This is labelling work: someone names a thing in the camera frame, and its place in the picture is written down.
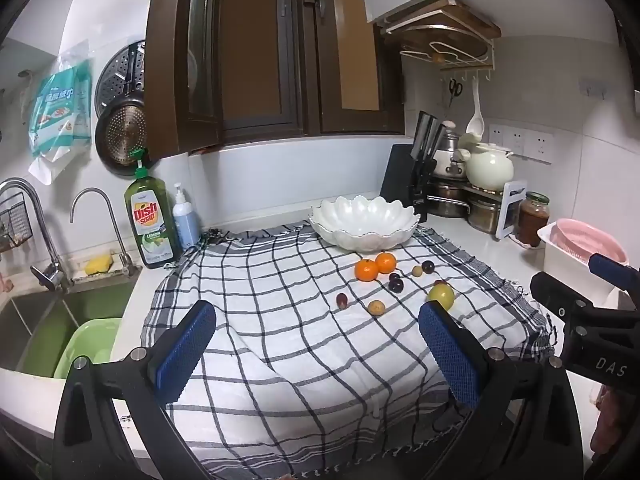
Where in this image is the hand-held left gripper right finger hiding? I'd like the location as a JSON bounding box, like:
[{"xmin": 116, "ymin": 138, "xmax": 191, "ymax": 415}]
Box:
[{"xmin": 418, "ymin": 301, "xmax": 586, "ymax": 480}]

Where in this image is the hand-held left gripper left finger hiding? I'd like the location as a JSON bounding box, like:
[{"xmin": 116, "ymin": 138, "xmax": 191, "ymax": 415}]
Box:
[{"xmin": 52, "ymin": 300, "xmax": 217, "ymax": 480}]

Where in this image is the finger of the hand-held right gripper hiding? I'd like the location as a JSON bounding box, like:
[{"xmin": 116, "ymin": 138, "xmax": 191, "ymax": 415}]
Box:
[
  {"xmin": 589, "ymin": 253, "xmax": 640, "ymax": 294},
  {"xmin": 530, "ymin": 272, "xmax": 597, "ymax": 322}
]

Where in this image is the yellow-green round fruit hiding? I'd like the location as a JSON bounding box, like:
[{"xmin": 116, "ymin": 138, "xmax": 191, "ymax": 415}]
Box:
[{"xmin": 426, "ymin": 284, "xmax": 456, "ymax": 310}]

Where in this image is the white scalloped bowl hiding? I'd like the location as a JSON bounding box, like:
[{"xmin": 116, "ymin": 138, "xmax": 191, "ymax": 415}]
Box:
[{"xmin": 308, "ymin": 196, "xmax": 422, "ymax": 253}]

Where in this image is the person's right hand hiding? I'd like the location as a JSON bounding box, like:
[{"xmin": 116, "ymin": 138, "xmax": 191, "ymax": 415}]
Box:
[{"xmin": 590, "ymin": 385, "xmax": 624, "ymax": 456}]

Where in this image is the white plastic container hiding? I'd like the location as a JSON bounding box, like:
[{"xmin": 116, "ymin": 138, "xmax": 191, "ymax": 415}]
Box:
[{"xmin": 537, "ymin": 224, "xmax": 626, "ymax": 311}]

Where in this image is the pink colander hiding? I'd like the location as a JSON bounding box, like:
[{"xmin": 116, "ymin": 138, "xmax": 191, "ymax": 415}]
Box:
[{"xmin": 550, "ymin": 218, "xmax": 630, "ymax": 266}]

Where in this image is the glass sauce jar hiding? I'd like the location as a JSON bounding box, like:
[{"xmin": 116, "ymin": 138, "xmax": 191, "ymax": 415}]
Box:
[{"xmin": 517, "ymin": 191, "xmax": 552, "ymax": 248}]

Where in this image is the metal sponge holder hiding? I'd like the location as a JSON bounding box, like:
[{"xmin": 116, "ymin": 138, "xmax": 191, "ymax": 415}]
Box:
[{"xmin": 72, "ymin": 252, "xmax": 143, "ymax": 282}]

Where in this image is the black white checked cloth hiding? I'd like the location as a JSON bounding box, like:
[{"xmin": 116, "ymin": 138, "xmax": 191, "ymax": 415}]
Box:
[{"xmin": 140, "ymin": 225, "xmax": 556, "ymax": 480}]

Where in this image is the green plastic basin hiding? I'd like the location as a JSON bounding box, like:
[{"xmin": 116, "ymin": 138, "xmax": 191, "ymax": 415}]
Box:
[{"xmin": 52, "ymin": 317, "xmax": 123, "ymax": 380}]

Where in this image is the lidded stainless steel pot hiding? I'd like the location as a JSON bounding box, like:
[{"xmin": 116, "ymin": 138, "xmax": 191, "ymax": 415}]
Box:
[{"xmin": 467, "ymin": 195, "xmax": 506, "ymax": 233}]

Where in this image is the thin steel water faucet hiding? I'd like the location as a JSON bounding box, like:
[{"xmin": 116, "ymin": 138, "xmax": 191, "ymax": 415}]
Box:
[{"xmin": 70, "ymin": 187, "xmax": 142, "ymax": 277}]

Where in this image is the white pump bottle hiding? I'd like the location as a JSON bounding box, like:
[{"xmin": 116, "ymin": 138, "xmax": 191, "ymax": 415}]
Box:
[{"xmin": 172, "ymin": 182, "xmax": 202, "ymax": 249}]

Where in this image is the green dish soap bottle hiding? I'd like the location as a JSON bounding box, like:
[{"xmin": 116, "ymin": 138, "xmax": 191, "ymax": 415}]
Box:
[{"xmin": 124, "ymin": 147, "xmax": 183, "ymax": 269}]

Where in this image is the white ceramic pot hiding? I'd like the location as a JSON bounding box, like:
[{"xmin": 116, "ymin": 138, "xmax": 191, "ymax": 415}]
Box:
[{"xmin": 457, "ymin": 132, "xmax": 516, "ymax": 192}]

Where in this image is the wide stainless steel pot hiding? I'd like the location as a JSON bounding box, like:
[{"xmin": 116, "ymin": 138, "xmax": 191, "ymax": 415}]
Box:
[{"xmin": 425, "ymin": 177, "xmax": 473, "ymax": 218}]

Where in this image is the steel kitchen sink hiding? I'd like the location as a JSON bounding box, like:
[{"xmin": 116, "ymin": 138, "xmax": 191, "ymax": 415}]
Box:
[{"xmin": 0, "ymin": 280, "xmax": 136, "ymax": 376}]

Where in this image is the tall steel kitchen faucet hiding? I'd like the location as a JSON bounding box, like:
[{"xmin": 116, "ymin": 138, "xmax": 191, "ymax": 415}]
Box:
[{"xmin": 0, "ymin": 177, "xmax": 72, "ymax": 293}]

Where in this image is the small stainless steel pot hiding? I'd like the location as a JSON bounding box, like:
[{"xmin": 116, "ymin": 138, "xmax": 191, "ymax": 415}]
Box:
[{"xmin": 434, "ymin": 120, "xmax": 469, "ymax": 178}]

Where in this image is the black knife block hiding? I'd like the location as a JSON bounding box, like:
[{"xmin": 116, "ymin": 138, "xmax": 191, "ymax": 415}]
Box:
[{"xmin": 380, "ymin": 144, "xmax": 431, "ymax": 223}]

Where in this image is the white rice spoon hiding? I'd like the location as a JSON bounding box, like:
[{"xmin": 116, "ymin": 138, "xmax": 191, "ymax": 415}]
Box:
[{"xmin": 466, "ymin": 72, "xmax": 487, "ymax": 143}]

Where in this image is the round strainer pan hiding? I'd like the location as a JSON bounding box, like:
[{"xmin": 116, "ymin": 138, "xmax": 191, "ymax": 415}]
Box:
[{"xmin": 95, "ymin": 102, "xmax": 149, "ymax": 177}]

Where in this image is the plastic bag pack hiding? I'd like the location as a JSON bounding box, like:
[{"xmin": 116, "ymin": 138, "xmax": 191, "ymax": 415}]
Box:
[{"xmin": 27, "ymin": 40, "xmax": 94, "ymax": 186}]

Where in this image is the wooden cutting board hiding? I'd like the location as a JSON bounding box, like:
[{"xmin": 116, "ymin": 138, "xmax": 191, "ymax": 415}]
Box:
[
  {"xmin": 395, "ymin": 5, "xmax": 502, "ymax": 41},
  {"xmin": 385, "ymin": 0, "xmax": 471, "ymax": 36}
]

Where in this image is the perforated steel steamer plate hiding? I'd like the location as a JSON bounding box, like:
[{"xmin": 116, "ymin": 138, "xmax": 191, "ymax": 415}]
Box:
[{"xmin": 95, "ymin": 42, "xmax": 147, "ymax": 111}]

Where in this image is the black handled knife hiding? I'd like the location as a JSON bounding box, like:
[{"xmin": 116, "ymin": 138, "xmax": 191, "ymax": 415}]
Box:
[
  {"xmin": 417, "ymin": 116, "xmax": 440, "ymax": 171},
  {"xmin": 425, "ymin": 122, "xmax": 447, "ymax": 181},
  {"xmin": 411, "ymin": 111, "xmax": 430, "ymax": 161}
]

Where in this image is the black wire basket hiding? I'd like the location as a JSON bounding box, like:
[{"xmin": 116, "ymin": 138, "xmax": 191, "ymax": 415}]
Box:
[{"xmin": 0, "ymin": 200, "xmax": 34, "ymax": 253}]

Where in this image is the white wire wall rack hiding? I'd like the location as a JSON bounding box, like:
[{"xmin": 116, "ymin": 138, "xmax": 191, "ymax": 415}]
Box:
[{"xmin": 382, "ymin": 0, "xmax": 502, "ymax": 83}]

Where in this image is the dark brown window frame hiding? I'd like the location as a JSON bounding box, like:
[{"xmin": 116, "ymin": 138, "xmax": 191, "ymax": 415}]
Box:
[{"xmin": 145, "ymin": 0, "xmax": 406, "ymax": 158}]

